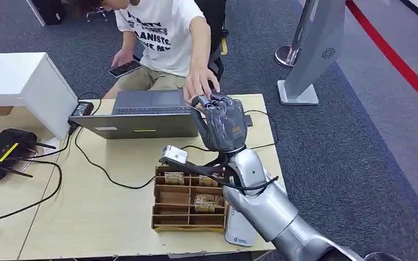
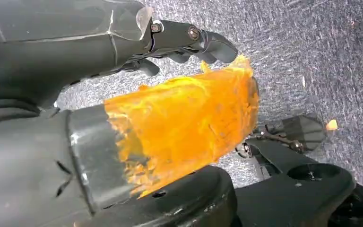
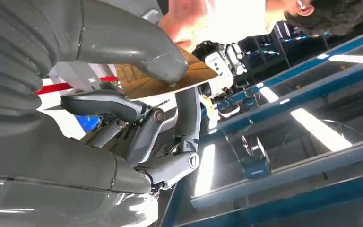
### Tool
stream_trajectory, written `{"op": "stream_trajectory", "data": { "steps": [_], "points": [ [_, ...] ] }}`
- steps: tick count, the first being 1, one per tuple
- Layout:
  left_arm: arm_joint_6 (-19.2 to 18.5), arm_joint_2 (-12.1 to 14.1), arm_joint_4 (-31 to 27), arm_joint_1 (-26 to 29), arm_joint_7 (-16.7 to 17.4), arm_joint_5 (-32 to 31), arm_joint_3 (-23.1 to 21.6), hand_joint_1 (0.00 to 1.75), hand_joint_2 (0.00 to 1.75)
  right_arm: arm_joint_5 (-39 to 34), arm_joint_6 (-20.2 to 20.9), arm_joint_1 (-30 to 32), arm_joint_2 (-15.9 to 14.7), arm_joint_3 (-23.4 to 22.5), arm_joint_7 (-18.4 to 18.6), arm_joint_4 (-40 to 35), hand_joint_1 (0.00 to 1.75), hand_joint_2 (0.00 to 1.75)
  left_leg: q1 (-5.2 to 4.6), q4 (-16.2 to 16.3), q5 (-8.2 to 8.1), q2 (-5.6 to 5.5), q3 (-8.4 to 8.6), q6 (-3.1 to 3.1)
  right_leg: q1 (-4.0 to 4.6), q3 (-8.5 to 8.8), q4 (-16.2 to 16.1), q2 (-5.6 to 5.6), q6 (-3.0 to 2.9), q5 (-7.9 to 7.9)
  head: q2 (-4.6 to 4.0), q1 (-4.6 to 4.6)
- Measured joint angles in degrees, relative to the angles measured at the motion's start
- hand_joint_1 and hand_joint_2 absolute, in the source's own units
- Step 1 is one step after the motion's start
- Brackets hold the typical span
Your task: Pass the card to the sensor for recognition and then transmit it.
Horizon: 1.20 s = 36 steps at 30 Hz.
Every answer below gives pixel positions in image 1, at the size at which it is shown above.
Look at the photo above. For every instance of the person's right hand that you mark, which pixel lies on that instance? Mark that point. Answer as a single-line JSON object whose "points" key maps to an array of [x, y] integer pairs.
{"points": [[123, 57]]}

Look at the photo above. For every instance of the person's left hand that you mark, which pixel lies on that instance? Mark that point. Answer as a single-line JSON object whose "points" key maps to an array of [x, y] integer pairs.
{"points": [[200, 83]]}

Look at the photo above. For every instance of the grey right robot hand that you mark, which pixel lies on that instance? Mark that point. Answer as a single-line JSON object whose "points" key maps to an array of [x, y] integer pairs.
{"points": [[223, 122]]}

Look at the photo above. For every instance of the black phone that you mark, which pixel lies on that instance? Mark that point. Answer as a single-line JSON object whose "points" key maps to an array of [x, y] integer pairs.
{"points": [[126, 69]]}

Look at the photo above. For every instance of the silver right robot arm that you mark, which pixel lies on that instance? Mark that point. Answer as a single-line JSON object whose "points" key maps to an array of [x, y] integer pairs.
{"points": [[266, 209]]}

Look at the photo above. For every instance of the black usb hub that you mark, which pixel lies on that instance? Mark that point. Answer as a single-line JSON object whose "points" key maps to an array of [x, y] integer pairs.
{"points": [[249, 120]]}

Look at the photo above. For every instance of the person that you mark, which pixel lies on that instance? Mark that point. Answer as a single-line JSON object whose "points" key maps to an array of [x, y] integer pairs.
{"points": [[162, 39]]}

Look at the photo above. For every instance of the yellow chair label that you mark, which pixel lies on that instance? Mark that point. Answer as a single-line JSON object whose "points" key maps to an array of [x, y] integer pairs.
{"points": [[224, 46]]}

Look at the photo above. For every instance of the chrome stool base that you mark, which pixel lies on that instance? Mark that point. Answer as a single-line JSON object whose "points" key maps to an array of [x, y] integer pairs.
{"points": [[102, 11]]}

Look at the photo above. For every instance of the black power adapter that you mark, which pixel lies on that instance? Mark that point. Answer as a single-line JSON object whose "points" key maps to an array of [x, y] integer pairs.
{"points": [[82, 109]]}

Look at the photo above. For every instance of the grey laptop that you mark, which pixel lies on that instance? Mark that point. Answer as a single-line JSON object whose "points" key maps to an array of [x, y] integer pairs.
{"points": [[137, 126]]}

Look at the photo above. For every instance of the black cabinet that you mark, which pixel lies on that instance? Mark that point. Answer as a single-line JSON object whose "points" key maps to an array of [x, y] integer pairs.
{"points": [[48, 10]]}

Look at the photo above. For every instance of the chrome stanchion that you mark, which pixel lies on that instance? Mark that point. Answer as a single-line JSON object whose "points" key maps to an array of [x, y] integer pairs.
{"points": [[284, 56]]}

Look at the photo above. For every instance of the wooden card box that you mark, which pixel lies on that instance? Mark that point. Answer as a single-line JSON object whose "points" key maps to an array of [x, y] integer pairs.
{"points": [[173, 198]]}

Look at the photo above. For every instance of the flat white device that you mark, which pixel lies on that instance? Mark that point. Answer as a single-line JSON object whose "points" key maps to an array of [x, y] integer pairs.
{"points": [[238, 230]]}

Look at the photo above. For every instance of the white cabinet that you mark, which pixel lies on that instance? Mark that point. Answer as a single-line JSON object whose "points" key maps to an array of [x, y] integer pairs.
{"points": [[14, 79]]}

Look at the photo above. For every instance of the grey kiosk stand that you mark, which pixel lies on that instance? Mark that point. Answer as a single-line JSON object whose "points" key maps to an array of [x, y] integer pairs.
{"points": [[313, 54]]}

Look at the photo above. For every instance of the black router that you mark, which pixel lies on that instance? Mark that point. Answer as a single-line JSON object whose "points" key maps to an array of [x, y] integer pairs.
{"points": [[3, 151]]}

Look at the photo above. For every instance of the round grey rim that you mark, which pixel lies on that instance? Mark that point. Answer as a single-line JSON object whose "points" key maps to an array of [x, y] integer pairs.
{"points": [[382, 257]]}

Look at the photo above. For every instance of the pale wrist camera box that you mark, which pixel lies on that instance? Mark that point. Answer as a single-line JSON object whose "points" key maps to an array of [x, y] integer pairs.
{"points": [[174, 155]]}

